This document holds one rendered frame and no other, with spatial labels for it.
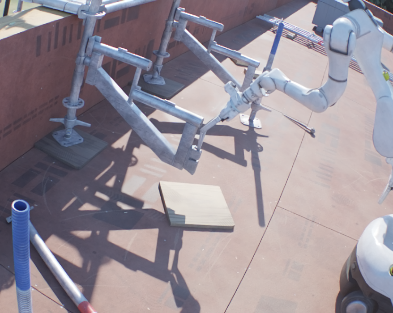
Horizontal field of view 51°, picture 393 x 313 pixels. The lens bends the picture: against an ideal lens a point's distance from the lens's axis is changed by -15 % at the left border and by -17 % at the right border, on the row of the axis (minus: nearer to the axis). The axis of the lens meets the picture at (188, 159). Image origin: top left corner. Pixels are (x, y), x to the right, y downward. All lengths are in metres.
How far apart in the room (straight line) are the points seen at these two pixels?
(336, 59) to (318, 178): 1.46
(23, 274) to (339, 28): 1.20
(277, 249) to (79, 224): 0.90
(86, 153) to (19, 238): 1.55
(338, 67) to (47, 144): 1.52
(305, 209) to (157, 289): 1.07
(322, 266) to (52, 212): 1.27
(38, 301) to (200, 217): 0.93
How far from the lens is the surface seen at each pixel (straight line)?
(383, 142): 1.74
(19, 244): 0.90
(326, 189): 2.82
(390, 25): 13.20
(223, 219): 2.20
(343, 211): 2.71
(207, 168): 2.55
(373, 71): 1.73
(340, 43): 1.52
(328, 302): 2.05
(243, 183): 2.54
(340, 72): 1.58
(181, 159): 2.18
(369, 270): 1.85
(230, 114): 1.99
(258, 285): 1.96
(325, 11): 7.78
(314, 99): 1.68
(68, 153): 2.37
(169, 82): 3.40
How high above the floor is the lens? 1.31
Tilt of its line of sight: 30 degrees down
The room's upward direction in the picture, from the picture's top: 17 degrees clockwise
